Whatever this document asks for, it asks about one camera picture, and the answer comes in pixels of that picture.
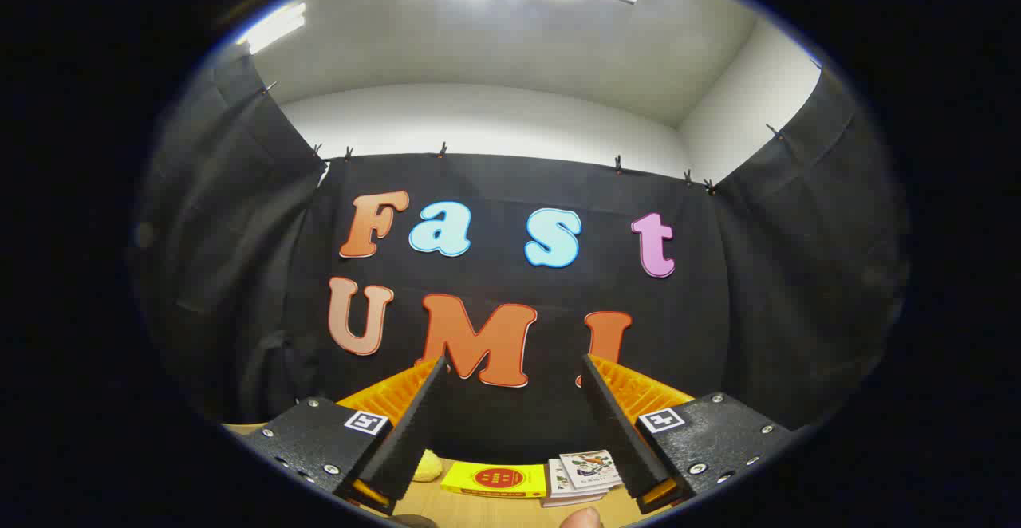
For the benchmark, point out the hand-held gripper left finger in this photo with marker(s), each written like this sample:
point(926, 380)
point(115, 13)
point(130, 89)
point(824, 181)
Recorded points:
point(415, 424)

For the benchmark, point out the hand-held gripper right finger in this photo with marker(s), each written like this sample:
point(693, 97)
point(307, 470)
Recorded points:
point(614, 424)

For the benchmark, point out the yellow bread-shaped plush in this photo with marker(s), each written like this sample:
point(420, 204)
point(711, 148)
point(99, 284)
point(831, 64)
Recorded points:
point(427, 468)

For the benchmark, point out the yellow book with red label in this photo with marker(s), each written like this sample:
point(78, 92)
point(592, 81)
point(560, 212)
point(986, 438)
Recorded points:
point(494, 480)

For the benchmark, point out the row of black cloth clips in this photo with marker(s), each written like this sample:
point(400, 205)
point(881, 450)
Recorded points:
point(442, 149)

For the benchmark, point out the narrow ceiling light strip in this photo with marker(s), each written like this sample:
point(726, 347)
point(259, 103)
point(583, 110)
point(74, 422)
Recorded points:
point(273, 27)

